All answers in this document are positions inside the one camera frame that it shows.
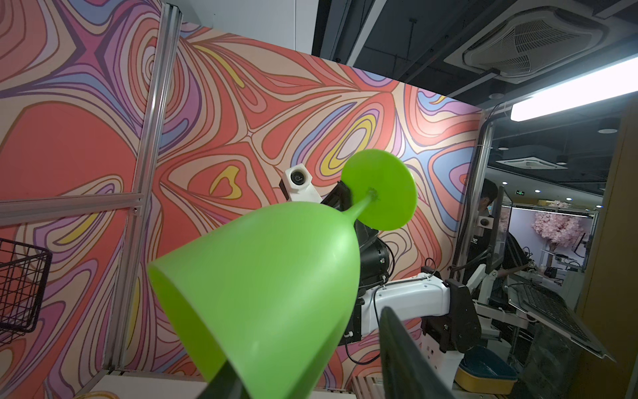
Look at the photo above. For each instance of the person at desk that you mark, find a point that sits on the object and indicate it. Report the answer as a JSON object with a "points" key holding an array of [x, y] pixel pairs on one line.
{"points": [[515, 259]]}

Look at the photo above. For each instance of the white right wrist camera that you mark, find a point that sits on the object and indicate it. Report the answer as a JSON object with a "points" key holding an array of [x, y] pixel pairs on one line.
{"points": [[296, 185]]}

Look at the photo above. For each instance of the green wine glass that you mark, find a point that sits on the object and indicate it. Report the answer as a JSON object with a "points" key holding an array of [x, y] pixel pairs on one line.
{"points": [[272, 292]]}

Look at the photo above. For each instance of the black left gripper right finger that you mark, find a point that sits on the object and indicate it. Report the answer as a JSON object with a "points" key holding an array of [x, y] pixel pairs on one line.
{"points": [[405, 372]]}

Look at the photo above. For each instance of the black keyboard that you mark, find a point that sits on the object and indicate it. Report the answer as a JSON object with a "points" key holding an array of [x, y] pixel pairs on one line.
{"points": [[550, 309]]}

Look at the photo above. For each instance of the ceiling air conditioner vent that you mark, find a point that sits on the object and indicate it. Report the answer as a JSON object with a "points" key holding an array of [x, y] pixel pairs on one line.
{"points": [[531, 38]]}

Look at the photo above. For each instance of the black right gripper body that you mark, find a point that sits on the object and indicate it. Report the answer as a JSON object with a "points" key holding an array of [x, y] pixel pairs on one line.
{"points": [[340, 198]]}

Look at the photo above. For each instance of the ceiling strip light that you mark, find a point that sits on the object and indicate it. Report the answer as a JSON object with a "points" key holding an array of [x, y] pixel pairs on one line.
{"points": [[618, 79]]}

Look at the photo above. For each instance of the black wire basket back wall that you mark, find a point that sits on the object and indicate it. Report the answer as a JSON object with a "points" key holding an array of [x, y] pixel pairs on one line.
{"points": [[24, 277]]}

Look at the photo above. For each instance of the computer monitor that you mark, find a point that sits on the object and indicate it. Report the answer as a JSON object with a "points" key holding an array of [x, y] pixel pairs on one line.
{"points": [[502, 211]]}

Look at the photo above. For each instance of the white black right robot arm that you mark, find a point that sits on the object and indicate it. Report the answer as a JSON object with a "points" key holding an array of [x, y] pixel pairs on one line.
{"points": [[445, 308]]}

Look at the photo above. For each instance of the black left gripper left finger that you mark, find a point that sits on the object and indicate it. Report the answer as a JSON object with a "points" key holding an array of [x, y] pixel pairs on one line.
{"points": [[225, 385]]}

